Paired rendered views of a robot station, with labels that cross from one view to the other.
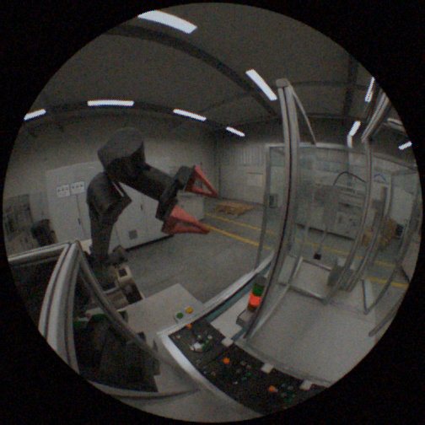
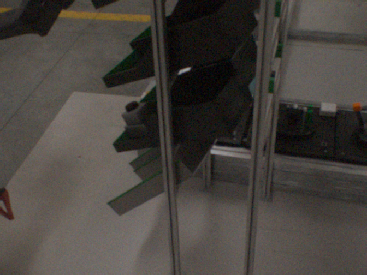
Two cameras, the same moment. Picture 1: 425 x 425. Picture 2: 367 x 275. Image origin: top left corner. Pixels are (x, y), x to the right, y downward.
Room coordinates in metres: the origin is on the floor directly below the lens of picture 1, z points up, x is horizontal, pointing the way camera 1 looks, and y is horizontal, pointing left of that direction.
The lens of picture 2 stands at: (-0.77, 0.78, 1.84)
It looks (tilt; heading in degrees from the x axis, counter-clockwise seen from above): 37 degrees down; 329
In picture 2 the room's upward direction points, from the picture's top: 3 degrees counter-clockwise
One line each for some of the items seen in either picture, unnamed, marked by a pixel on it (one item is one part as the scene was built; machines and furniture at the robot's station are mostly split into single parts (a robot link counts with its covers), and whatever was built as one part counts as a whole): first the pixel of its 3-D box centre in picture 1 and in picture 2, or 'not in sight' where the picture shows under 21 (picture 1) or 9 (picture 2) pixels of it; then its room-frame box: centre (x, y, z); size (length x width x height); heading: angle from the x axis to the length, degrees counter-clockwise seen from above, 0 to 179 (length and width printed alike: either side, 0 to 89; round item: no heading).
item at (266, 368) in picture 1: (238, 371); (294, 114); (0.06, -0.11, 1.01); 0.24 x 0.24 x 0.13; 42
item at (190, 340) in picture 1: (200, 341); not in sight; (0.25, 0.06, 0.98); 0.14 x 0.14 x 0.02
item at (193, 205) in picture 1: (171, 190); not in sight; (5.42, 1.73, 1.13); 2.66 x 1.46 x 2.25; 45
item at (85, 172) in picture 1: (94, 212); not in sight; (2.15, 2.75, 1.12); 0.94 x 0.54 x 2.25; 135
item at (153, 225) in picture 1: (154, 200); not in sight; (3.34, 1.58, 1.12); 0.80 x 0.54 x 2.25; 135
